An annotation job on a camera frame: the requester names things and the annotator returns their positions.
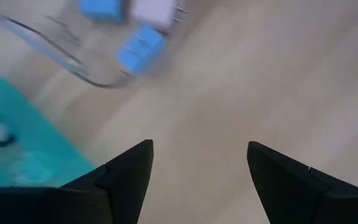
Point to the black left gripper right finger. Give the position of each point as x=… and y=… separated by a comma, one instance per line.
x=306, y=199

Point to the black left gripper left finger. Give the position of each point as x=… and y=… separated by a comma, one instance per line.
x=73, y=205

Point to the teal plastic tray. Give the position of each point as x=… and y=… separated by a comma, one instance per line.
x=42, y=140

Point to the clear plastic bin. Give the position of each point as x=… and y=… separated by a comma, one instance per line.
x=57, y=40

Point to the tall lavender block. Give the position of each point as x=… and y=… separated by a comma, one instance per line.
x=141, y=48

